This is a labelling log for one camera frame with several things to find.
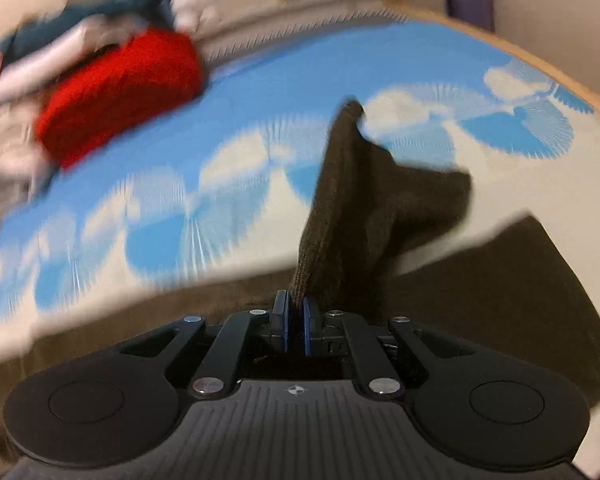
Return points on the purple paper bag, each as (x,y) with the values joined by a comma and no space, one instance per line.
(467,0)

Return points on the wooden bed frame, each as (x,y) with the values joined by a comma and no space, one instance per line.
(530,52)

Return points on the blue printed bed sheet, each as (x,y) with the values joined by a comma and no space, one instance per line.
(260,110)

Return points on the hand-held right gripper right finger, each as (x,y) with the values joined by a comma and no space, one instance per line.
(310,327)

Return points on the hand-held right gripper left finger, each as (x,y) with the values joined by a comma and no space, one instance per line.
(281,322)

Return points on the white seal plush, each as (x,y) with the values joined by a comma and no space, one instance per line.
(195,7)

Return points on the red folded blanket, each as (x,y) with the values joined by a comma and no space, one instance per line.
(125,90)

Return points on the cream folded quilt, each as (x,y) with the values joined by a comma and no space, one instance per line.
(5,155)

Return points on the blue shark plush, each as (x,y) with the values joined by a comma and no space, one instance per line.
(105,10)

